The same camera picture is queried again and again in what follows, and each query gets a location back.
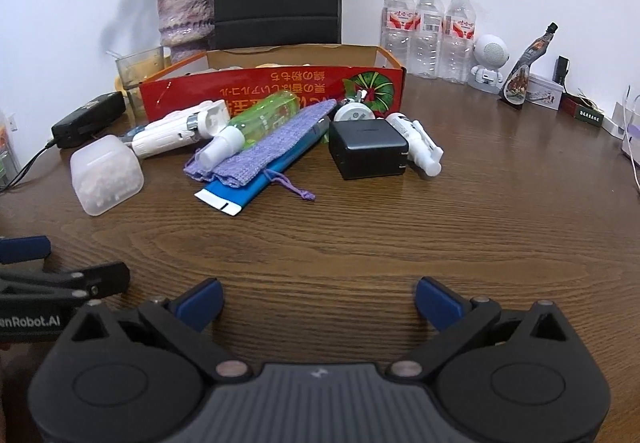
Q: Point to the small white box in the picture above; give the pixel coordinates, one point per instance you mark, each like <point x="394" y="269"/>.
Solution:
<point x="612" y="125"/>

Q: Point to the dark red box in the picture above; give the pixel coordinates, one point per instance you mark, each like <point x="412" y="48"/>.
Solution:
<point x="580" y="112"/>

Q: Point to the clear plastic cup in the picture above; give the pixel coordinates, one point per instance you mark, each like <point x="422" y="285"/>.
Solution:
<point x="137" y="70"/>

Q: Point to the green spray bottle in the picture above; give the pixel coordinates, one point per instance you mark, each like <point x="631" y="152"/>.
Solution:
<point x="260" y="115"/>

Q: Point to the white straw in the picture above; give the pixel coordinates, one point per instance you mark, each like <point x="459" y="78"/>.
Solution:
<point x="114" y="55"/>

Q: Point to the black power adapter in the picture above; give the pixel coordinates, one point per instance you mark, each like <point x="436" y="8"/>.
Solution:
<point x="87" y="120"/>

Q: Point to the clear plastic storage box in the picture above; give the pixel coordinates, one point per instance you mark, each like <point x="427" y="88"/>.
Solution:
<point x="7" y="148"/>

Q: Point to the clear water bottle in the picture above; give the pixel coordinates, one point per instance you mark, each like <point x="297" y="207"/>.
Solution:
<point x="459" y="43"/>
<point x="427" y="38"/>
<point x="397" y="33"/>

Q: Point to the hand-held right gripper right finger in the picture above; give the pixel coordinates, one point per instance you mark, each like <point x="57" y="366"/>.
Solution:
<point x="437" y="305"/>

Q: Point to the wooden desktop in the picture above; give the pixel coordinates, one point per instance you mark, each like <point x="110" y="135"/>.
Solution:
<point x="350" y="233"/>

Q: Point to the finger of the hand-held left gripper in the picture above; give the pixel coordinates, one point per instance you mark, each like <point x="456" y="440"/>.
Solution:
<point x="25" y="249"/>
<point x="107" y="279"/>

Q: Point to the white pink handheld device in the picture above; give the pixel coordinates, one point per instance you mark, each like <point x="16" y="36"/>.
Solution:
<point x="165" y="135"/>

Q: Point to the purple knitted pouch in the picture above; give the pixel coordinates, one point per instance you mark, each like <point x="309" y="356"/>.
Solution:
<point x="280" y="143"/>

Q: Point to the red cardboard box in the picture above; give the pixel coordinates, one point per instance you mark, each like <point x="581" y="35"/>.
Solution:
<point x="200" y="93"/>

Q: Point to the purple ceramic vase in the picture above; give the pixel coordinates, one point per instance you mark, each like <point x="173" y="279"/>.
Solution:
<point x="185" y="13"/>

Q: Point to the blue tube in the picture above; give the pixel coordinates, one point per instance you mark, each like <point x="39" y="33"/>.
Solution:
<point x="240" y="190"/>

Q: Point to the white round case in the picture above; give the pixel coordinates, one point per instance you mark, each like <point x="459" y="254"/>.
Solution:
<point x="352" y="113"/>

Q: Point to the dark spouted pouch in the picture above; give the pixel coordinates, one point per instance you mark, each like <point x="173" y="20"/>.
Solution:
<point x="525" y="73"/>

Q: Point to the translucent plastic container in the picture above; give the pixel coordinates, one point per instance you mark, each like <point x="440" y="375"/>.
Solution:
<point x="105" y="178"/>

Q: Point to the white spray bottle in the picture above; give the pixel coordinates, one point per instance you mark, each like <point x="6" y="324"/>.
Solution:
<point x="415" y="143"/>

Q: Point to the black charger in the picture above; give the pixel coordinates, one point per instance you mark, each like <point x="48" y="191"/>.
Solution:
<point x="365" y="145"/>

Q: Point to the small black device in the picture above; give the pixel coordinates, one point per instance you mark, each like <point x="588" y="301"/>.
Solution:
<point x="561" y="68"/>

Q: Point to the white robot-shaped speaker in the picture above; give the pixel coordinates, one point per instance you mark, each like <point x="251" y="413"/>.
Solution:
<point x="490" y="55"/>

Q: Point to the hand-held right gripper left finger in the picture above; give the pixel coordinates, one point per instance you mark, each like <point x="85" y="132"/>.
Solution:
<point x="200" y="305"/>

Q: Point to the white printed tin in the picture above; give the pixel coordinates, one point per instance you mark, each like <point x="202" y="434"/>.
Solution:
<point x="546" y="94"/>

